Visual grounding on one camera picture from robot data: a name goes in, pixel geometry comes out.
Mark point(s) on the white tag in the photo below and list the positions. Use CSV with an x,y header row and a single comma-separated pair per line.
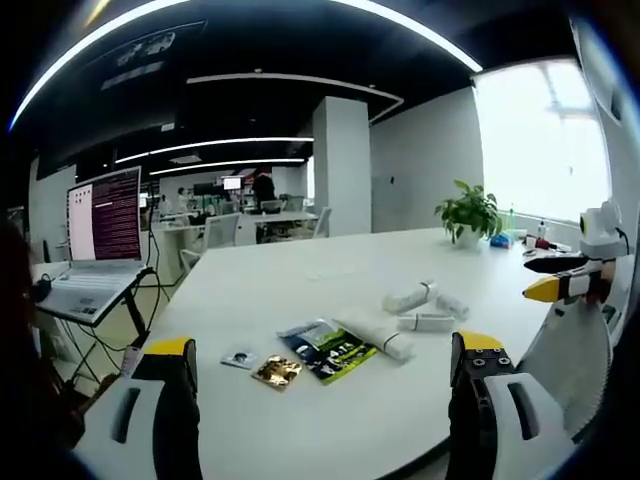
x,y
129,361

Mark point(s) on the curved ceiling light strip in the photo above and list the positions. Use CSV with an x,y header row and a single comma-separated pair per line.
x,y
150,21

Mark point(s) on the black laptop stand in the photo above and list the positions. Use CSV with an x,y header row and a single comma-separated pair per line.
x,y
131,305

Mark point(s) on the white laptop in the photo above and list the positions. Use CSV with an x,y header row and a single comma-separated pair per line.
x,y
107,220

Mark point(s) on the small clear skincare sachet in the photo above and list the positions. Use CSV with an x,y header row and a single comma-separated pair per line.
x,y
239,359

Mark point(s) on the person's dark clothing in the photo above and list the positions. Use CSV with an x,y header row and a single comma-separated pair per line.
x,y
30,350

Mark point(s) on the small white bottle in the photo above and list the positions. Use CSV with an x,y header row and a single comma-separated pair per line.
x,y
542,228

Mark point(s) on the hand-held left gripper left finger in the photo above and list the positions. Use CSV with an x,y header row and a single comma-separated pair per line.
x,y
127,415

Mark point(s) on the background monitor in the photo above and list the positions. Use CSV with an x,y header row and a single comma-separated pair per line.
x,y
232,183

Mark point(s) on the potted green plant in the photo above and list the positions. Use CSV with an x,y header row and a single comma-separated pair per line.
x,y
470,212

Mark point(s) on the gold skincare sachet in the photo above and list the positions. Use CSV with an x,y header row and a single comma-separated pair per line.
x,y
276,372

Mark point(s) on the blue packet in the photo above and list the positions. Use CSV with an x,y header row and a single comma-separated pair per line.
x,y
501,240

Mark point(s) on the green black skincare sachet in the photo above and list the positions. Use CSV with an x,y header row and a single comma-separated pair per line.
x,y
332,352

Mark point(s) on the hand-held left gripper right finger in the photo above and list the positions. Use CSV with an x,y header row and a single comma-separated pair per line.
x,y
505,410

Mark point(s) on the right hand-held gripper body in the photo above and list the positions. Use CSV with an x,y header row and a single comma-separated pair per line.
x,y
602,240

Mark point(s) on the white office chair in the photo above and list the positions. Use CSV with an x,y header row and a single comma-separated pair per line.
x,y
220,231

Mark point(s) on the red object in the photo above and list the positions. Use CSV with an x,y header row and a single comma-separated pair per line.
x,y
542,244

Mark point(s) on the green bottle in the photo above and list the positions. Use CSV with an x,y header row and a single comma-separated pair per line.
x,y
511,217

